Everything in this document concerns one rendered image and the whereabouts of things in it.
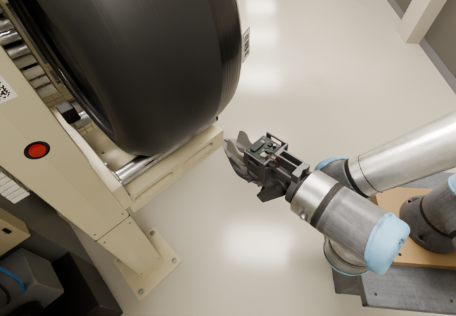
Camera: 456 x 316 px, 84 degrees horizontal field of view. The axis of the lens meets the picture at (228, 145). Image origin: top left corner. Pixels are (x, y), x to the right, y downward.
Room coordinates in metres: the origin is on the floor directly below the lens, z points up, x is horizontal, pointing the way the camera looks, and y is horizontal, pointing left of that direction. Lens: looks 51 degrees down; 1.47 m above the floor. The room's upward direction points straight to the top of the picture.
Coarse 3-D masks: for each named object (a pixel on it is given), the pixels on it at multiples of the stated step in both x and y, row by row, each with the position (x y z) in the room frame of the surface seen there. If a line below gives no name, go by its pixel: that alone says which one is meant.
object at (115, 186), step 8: (56, 112) 0.54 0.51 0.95; (64, 120) 0.51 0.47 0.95; (64, 128) 0.48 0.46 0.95; (72, 128) 0.48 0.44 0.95; (72, 136) 0.45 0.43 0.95; (80, 136) 0.45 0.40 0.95; (80, 144) 0.42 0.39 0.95; (88, 144) 0.42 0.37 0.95; (88, 152) 0.39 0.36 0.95; (88, 160) 0.37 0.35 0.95; (96, 160) 0.37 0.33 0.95; (96, 168) 0.34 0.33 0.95; (104, 168) 0.34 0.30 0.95; (104, 176) 0.32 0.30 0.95; (112, 176) 0.32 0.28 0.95; (112, 184) 0.30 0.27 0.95; (120, 184) 0.30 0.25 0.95; (112, 192) 0.28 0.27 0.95; (120, 192) 0.29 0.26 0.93; (120, 200) 0.28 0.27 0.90; (128, 200) 0.29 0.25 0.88
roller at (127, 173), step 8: (216, 120) 0.56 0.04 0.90; (200, 128) 0.51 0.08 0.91; (192, 136) 0.49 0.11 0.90; (176, 144) 0.45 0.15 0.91; (168, 152) 0.43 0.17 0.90; (136, 160) 0.39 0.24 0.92; (144, 160) 0.39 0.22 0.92; (152, 160) 0.39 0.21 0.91; (160, 160) 0.41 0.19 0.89; (120, 168) 0.36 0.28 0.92; (128, 168) 0.36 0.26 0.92; (136, 168) 0.37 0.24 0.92; (144, 168) 0.37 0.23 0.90; (120, 176) 0.34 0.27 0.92; (128, 176) 0.34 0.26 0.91; (136, 176) 0.35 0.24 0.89
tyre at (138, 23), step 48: (48, 0) 0.35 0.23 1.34; (96, 0) 0.34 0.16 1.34; (144, 0) 0.36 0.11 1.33; (192, 0) 0.41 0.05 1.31; (48, 48) 0.62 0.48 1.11; (96, 48) 0.31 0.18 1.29; (144, 48) 0.33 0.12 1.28; (192, 48) 0.37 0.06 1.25; (240, 48) 0.45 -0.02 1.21; (96, 96) 0.61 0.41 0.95; (144, 96) 0.30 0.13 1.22; (192, 96) 0.35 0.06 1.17; (144, 144) 0.31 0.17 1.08
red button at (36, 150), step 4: (36, 144) 0.32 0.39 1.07; (40, 144) 0.32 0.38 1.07; (32, 148) 0.31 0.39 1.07; (36, 148) 0.31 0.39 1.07; (40, 148) 0.32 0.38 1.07; (44, 148) 0.32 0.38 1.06; (28, 152) 0.30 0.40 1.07; (32, 152) 0.31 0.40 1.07; (36, 152) 0.31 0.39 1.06; (40, 152) 0.31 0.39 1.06; (44, 152) 0.32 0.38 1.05; (32, 156) 0.30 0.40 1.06; (36, 156) 0.31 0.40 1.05
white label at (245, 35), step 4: (248, 28) 0.49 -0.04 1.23; (244, 32) 0.47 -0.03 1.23; (248, 32) 0.49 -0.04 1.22; (244, 36) 0.47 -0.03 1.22; (248, 36) 0.49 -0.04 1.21; (244, 40) 0.47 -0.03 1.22; (248, 40) 0.49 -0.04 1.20; (244, 44) 0.47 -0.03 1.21; (248, 44) 0.49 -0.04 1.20; (244, 48) 0.46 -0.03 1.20; (248, 48) 0.49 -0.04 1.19; (244, 52) 0.46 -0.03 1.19; (248, 52) 0.49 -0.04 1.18; (244, 56) 0.46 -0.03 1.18; (244, 60) 0.46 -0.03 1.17
